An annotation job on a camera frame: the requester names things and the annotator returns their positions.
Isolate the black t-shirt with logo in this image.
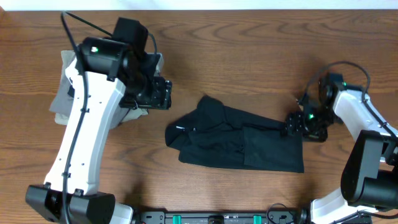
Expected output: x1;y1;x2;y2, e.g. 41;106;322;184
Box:
165;96;304;173

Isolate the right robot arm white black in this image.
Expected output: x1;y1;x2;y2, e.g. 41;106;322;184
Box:
282;73;397;223

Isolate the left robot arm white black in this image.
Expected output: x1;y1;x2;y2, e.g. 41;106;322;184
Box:
25;37;172;223

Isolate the grey folded t-shirt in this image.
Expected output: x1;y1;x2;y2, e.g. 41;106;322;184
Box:
49;50;75;116

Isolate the black mounting rail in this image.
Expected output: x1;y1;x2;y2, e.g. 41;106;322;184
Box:
131;207;311;224

